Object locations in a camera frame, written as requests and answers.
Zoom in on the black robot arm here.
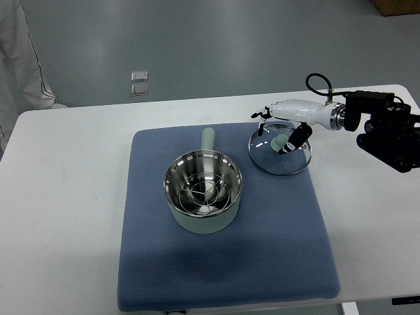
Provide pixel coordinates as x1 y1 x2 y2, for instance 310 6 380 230
337 91 419 173

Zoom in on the metal floor plate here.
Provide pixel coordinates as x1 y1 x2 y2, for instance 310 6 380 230
131 83 149 96
131 70 148 82

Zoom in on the person in white coat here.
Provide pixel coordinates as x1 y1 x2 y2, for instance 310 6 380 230
1 1 66 150

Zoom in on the green pot steel interior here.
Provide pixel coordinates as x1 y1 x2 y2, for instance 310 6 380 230
163 127 243 234

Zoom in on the upper metal floor plate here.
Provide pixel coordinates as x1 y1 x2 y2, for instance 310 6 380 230
131 70 148 82

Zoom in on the brown cardboard box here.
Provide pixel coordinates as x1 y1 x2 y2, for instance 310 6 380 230
371 0 419 16

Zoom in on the glass lid green knob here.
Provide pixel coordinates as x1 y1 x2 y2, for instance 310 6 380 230
248 123 312 176

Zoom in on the black table control panel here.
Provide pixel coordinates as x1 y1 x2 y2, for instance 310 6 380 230
392 295 420 306

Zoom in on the white table leg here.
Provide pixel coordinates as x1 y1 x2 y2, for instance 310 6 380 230
341 302 360 315

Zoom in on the blue quilted mat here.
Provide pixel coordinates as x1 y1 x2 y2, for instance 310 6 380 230
117 123 341 312

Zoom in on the lower metal floor plate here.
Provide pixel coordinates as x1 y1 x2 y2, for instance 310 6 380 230
131 83 149 96

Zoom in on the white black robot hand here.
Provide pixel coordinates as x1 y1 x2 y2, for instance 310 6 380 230
251 99 340 155

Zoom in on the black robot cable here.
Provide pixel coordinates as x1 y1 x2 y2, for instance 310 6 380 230
305 72 348 106

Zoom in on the wire steamer rack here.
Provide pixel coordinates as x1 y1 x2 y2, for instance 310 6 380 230
178 178 230 216

